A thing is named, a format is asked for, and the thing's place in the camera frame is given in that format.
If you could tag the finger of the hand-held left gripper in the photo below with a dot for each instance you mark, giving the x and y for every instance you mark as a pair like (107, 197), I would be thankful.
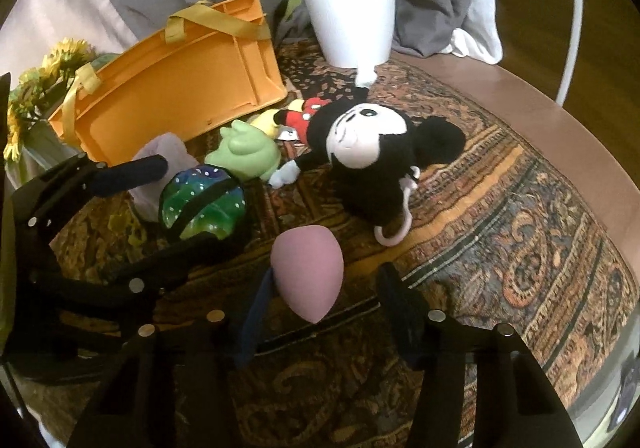
(150, 273)
(130, 173)

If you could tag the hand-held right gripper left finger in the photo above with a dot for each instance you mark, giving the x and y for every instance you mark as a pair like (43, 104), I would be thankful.
(254, 315)

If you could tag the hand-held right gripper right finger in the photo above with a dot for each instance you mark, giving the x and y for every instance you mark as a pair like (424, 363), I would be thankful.
(402, 313)

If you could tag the pale purple soft toy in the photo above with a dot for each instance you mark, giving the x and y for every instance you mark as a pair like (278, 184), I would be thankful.
(170, 151)

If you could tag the green and blue dotted ball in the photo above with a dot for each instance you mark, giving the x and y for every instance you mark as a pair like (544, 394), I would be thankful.
(190, 188)

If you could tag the pink egg-shaped sponge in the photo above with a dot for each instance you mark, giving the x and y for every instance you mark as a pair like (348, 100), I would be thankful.
(307, 268)

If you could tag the green frog squishy toy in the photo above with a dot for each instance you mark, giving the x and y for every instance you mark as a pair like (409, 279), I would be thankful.
(245, 151)

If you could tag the black and white mouse plush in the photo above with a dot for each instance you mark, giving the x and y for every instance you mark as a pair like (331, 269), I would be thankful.
(370, 138)

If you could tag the grey flower vase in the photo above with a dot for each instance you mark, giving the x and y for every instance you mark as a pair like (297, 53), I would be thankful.
(40, 148)

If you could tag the patterned rug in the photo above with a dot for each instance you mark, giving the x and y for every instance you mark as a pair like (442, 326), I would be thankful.
(500, 228)

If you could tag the sunflower bouquet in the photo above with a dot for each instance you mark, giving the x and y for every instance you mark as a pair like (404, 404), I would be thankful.
(65, 53)

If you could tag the white plant pot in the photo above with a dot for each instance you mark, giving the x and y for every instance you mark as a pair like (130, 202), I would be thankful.
(350, 13)

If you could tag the white curved tube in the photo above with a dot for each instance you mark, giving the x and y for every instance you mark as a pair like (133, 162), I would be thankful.
(575, 3)

